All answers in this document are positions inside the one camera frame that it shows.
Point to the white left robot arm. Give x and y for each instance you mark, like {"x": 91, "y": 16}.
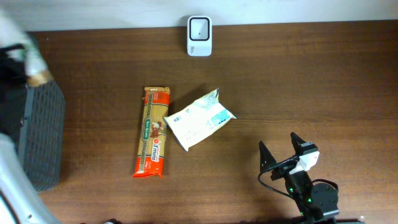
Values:
{"x": 20, "y": 202}

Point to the yellow white snack bag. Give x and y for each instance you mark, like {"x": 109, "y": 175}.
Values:
{"x": 199, "y": 120}

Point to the orange spaghetti packet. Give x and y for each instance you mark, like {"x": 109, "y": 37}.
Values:
{"x": 150, "y": 155}

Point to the white tube with gold cap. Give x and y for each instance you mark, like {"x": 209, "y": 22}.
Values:
{"x": 36, "y": 67}

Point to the white barcode scanner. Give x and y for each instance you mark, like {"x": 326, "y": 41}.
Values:
{"x": 199, "y": 36}

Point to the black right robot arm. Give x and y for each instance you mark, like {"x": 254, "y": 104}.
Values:
{"x": 317, "y": 200}

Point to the grey plastic basket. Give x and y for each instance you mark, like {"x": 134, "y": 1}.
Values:
{"x": 41, "y": 134}

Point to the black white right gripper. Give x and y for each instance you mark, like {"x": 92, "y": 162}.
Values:
{"x": 285, "y": 170}

